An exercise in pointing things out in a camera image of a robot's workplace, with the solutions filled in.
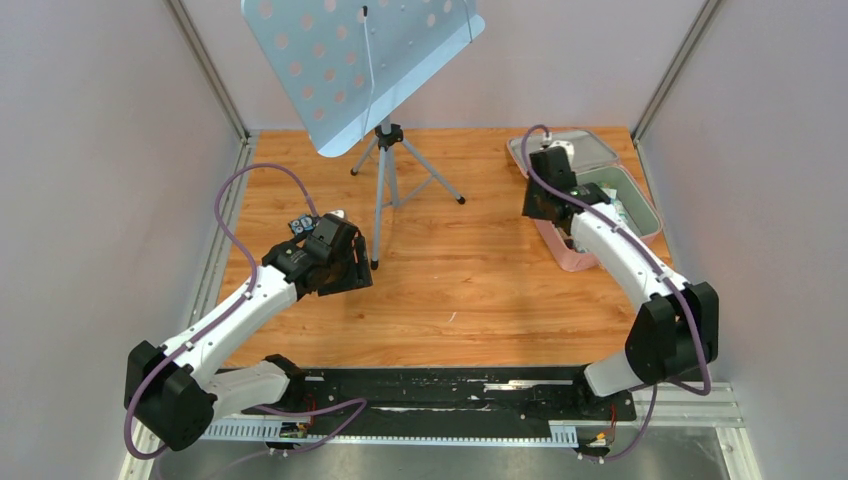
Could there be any pink medicine kit case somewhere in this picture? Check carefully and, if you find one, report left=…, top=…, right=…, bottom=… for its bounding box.
left=522, top=129, right=663, bottom=272

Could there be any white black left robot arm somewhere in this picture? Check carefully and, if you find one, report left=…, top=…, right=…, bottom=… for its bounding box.
left=124, top=210, right=373, bottom=451

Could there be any large blue cotton packet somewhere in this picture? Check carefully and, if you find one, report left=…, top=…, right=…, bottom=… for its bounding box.
left=599, top=183, right=630, bottom=225

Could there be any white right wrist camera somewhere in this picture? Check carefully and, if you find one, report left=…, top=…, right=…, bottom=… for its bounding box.
left=540, top=135, right=576, bottom=162

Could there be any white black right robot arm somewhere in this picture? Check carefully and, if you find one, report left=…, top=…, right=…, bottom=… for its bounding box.
left=522, top=145, right=719, bottom=418

